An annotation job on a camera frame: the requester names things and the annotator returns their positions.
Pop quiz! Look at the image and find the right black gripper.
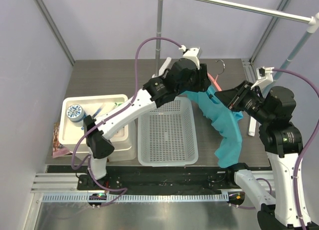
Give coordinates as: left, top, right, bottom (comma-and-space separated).
215, 80, 273, 124

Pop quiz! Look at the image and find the pink clothes hanger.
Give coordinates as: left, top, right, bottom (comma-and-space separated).
207, 59, 225, 91

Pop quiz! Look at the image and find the blue t shirt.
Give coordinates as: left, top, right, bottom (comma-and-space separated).
182, 86, 243, 168

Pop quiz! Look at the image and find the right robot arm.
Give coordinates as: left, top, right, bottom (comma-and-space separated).
215, 81, 319, 230

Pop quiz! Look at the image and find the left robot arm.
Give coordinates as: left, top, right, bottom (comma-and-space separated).
84, 58, 211, 190

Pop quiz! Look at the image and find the white perforated basket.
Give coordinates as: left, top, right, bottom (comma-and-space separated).
138, 97, 198, 167

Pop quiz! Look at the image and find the blue pen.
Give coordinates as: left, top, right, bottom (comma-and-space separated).
92, 103, 105, 118

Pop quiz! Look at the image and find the metal clothes rack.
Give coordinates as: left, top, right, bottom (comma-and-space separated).
139, 0, 319, 137

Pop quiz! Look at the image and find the blue white tape roll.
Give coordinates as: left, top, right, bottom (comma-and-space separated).
66, 104, 86, 123

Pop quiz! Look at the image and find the white storage bin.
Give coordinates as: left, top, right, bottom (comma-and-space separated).
58, 94, 137, 162

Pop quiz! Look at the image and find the pink snack packet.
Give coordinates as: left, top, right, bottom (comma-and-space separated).
52, 122, 71, 158

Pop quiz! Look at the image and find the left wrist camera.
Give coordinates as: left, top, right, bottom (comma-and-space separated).
179, 45, 201, 69

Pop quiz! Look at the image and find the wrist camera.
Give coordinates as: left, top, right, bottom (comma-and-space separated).
251, 67, 274, 90
179, 45, 201, 69

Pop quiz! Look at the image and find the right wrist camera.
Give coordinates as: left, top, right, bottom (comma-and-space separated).
251, 67, 274, 90

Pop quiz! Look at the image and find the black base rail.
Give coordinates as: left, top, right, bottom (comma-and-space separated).
74, 165, 247, 193

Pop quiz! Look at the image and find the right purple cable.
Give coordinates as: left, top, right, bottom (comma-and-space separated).
273, 68, 319, 228

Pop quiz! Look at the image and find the white cable duct strip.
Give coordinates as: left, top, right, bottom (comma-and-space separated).
42, 192, 229, 203

